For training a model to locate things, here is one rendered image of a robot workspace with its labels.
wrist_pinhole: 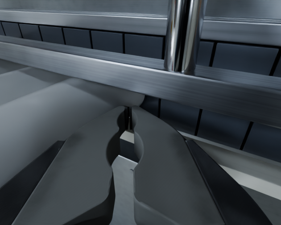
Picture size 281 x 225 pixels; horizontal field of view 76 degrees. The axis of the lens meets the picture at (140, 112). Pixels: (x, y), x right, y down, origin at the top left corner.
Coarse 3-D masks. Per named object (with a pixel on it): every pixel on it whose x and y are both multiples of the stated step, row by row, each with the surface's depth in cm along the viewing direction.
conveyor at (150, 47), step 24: (0, 24) 24; (24, 24) 22; (96, 48) 18; (120, 48) 16; (144, 48) 15; (216, 48) 13; (240, 48) 12; (264, 48) 11; (264, 72) 12; (168, 120) 18; (192, 120) 16; (216, 120) 15; (240, 120) 14; (240, 144) 15; (264, 144) 14
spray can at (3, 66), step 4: (0, 60) 16; (4, 60) 16; (0, 64) 16; (4, 64) 16; (8, 64) 16; (12, 64) 16; (16, 64) 17; (20, 64) 17; (0, 68) 16; (4, 68) 16; (8, 68) 16; (12, 68) 16; (16, 68) 17; (20, 68) 17; (0, 72) 16; (4, 72) 16
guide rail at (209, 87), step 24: (0, 48) 11; (24, 48) 10; (48, 48) 9; (72, 48) 9; (72, 72) 9; (96, 72) 8; (120, 72) 7; (144, 72) 7; (168, 72) 6; (192, 72) 6; (216, 72) 6; (240, 72) 6; (168, 96) 7; (192, 96) 6; (216, 96) 6; (240, 96) 6; (264, 96) 5; (264, 120) 6
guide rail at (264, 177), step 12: (132, 132) 16; (204, 144) 15; (216, 156) 13; (228, 156) 13; (240, 156) 13; (228, 168) 13; (240, 168) 12; (252, 168) 12; (264, 168) 12; (276, 168) 12; (240, 180) 12; (252, 180) 12; (264, 180) 12; (276, 180) 12; (264, 192) 12; (276, 192) 12
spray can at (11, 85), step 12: (12, 72) 14; (24, 72) 14; (36, 72) 14; (48, 72) 15; (0, 84) 12; (12, 84) 12; (24, 84) 13; (36, 84) 14; (48, 84) 14; (0, 96) 12; (12, 96) 12
